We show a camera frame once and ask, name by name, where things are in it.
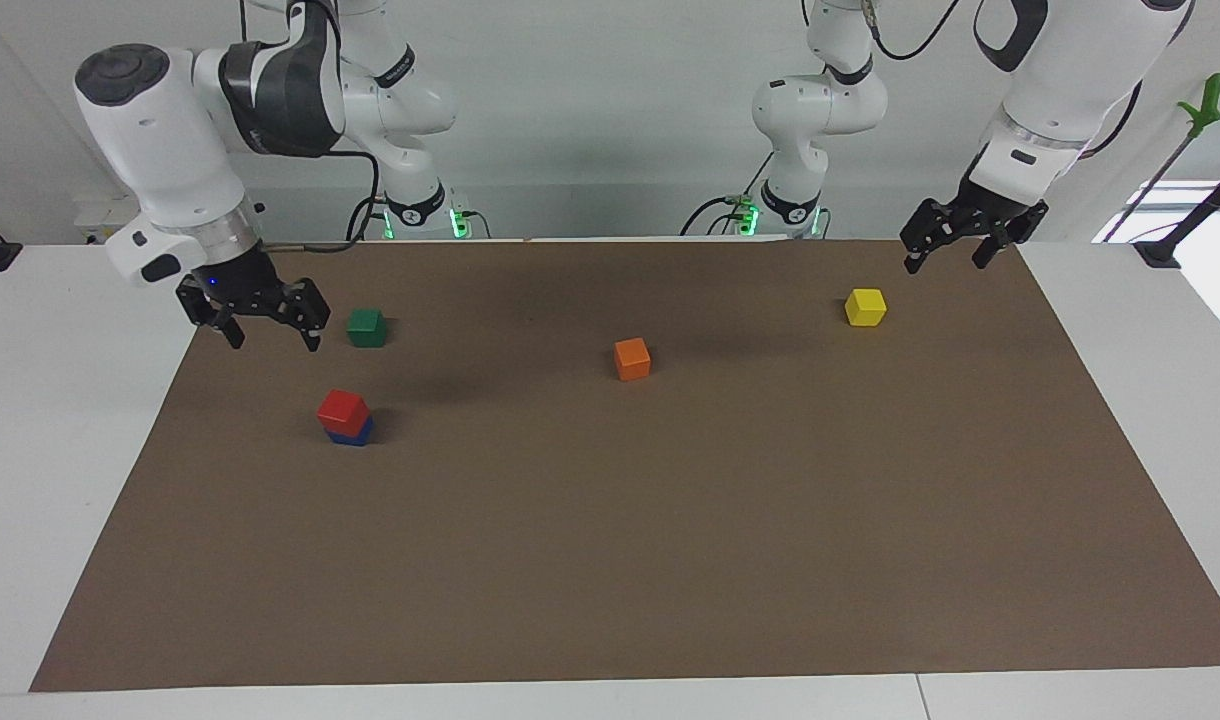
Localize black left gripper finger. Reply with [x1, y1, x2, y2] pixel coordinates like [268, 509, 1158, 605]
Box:
[900, 198, 963, 276]
[972, 222, 1021, 271]

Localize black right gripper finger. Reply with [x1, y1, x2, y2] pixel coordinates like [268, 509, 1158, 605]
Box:
[282, 278, 332, 353]
[175, 285, 247, 351]

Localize red wooden block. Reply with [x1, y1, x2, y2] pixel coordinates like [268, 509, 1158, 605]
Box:
[317, 389, 371, 438]

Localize black pole with clamp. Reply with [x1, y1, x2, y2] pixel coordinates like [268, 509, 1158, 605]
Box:
[1135, 160, 1220, 269]

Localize green tipped metal rod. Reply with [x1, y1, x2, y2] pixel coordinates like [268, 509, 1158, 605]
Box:
[1100, 72, 1220, 246]

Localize brown table mat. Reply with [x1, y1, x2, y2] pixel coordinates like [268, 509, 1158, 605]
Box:
[30, 237, 1220, 693]

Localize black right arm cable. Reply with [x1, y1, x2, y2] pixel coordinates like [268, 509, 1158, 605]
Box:
[235, 0, 383, 251]

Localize white wall socket box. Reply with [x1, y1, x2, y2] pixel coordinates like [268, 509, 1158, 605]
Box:
[75, 195, 139, 246]

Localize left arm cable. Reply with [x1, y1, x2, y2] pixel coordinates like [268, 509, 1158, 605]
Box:
[865, 0, 961, 61]

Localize black left base cables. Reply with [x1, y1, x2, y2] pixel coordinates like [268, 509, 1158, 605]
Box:
[680, 150, 773, 238]

